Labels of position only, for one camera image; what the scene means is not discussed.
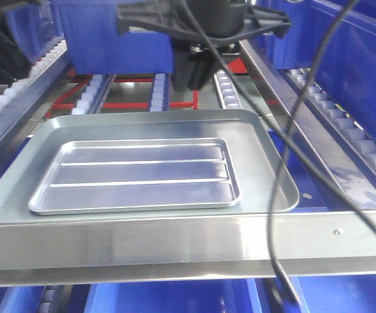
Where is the left white roller track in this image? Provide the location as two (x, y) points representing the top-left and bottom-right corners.
(71, 74), (116, 115)

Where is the white roller track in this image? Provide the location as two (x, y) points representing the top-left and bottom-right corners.
(71, 74), (116, 115)
(148, 74), (170, 112)
(213, 70), (242, 109)

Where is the red metal floor frame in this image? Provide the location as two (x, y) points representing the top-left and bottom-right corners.
(45, 58), (279, 118)

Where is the right white roller track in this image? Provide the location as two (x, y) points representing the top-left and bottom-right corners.
(213, 70), (242, 109)

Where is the far right roller track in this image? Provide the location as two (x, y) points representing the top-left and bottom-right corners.
(306, 83), (376, 175)

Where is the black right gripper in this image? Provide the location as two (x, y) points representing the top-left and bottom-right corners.
(117, 1), (291, 91)

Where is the black cable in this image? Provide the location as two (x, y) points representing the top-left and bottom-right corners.
(267, 0), (361, 306)
(171, 0), (376, 257)

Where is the centre white roller track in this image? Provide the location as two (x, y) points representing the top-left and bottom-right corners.
(148, 74), (170, 112)

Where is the large blue bin right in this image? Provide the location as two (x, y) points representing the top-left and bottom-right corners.
(255, 1), (376, 141)

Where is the small blue bin below centre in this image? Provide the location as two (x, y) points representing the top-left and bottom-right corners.
(84, 279), (263, 312)

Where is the large blue bin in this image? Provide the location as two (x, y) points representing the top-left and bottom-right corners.
(255, 1), (376, 141)
(0, 6), (61, 102)

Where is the right steel divider rail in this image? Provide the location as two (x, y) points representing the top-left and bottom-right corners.
(240, 40), (376, 210)

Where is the large blue bin left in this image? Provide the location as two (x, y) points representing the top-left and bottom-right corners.
(0, 6), (61, 102)

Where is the silver ribbed metal tray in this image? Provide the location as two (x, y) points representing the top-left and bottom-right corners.
(28, 138), (240, 215)

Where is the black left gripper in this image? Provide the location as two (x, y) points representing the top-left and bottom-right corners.
(0, 1), (42, 85)

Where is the large grey flat tray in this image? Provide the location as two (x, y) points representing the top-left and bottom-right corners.
(0, 110), (299, 224)

